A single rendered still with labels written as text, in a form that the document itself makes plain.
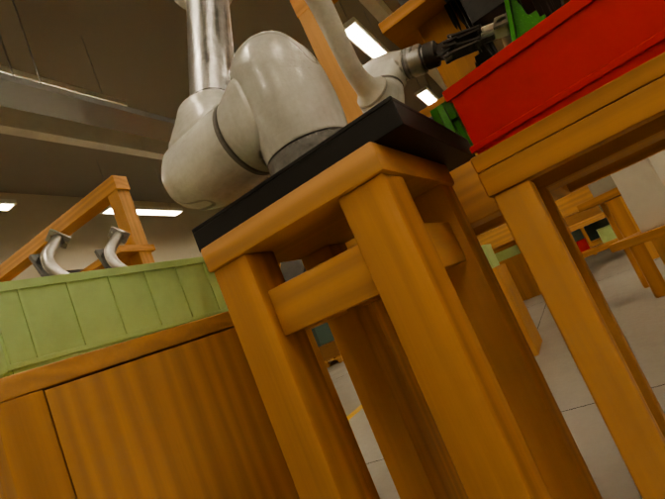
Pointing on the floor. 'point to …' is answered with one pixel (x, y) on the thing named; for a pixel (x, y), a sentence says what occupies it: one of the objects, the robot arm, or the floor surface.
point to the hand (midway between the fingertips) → (495, 31)
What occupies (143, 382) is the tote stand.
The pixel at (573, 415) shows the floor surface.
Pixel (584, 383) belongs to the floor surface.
